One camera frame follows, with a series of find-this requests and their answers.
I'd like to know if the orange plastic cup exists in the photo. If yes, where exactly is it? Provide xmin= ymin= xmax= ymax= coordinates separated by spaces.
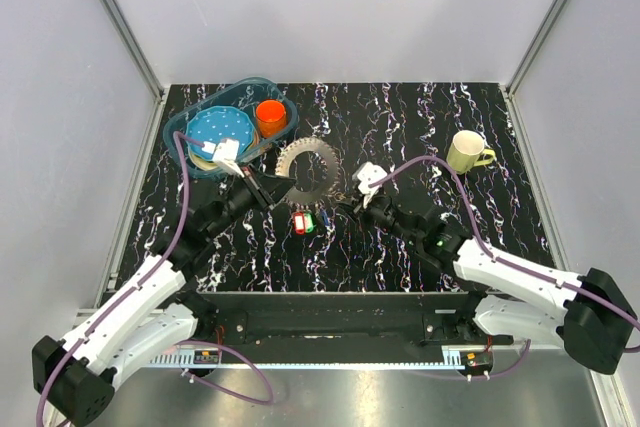
xmin=255 ymin=99 xmax=288 ymax=138

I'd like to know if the blue key tag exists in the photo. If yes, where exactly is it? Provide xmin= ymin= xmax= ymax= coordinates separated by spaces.
xmin=320 ymin=209 xmax=330 ymax=227

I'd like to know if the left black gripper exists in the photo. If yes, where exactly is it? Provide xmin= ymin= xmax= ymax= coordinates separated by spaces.
xmin=206 ymin=162 xmax=297 ymax=240

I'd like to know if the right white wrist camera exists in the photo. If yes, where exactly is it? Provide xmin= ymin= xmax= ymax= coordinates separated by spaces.
xmin=352 ymin=161 xmax=387 ymax=209

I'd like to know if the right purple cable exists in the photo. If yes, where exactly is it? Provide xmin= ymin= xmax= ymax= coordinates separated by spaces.
xmin=372 ymin=155 xmax=640 ymax=352

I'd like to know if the green key tag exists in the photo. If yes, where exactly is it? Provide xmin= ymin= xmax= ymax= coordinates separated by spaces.
xmin=303 ymin=212 xmax=315 ymax=233

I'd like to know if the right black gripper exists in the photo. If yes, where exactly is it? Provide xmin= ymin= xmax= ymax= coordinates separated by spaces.
xmin=336 ymin=187 xmax=421 ymax=248

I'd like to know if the purple cable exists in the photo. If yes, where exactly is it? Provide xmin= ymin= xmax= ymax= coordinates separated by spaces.
xmin=372 ymin=155 xmax=640 ymax=352
xmin=33 ymin=130 xmax=221 ymax=427

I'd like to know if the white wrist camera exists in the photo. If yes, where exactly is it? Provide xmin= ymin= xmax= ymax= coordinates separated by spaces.
xmin=352 ymin=161 xmax=387 ymax=209
xmin=202 ymin=138 xmax=245 ymax=177

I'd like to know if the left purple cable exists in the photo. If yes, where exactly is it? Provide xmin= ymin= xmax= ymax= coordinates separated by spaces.
xmin=33 ymin=130 xmax=221 ymax=427

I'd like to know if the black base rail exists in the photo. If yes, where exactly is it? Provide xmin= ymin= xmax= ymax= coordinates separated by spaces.
xmin=134 ymin=290 xmax=551 ymax=353

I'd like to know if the red key tag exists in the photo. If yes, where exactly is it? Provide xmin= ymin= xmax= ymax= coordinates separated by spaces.
xmin=293 ymin=212 xmax=306 ymax=235

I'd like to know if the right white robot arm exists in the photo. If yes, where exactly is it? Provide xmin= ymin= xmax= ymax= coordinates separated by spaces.
xmin=340 ymin=194 xmax=638 ymax=375

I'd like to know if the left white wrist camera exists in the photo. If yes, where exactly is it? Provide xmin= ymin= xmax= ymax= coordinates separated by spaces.
xmin=202 ymin=138 xmax=245 ymax=177

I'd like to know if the cream yellow mug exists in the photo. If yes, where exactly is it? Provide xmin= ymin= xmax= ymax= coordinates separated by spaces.
xmin=446 ymin=130 xmax=496 ymax=174

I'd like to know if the blue dotted plate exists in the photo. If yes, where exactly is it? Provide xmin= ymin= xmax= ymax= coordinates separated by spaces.
xmin=186 ymin=106 xmax=255 ymax=152

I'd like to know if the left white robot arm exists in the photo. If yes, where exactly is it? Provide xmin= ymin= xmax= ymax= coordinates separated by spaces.
xmin=31 ymin=166 xmax=296 ymax=426

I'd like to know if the beige plate under blue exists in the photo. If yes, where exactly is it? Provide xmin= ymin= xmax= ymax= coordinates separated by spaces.
xmin=187 ymin=144 xmax=261 ymax=171

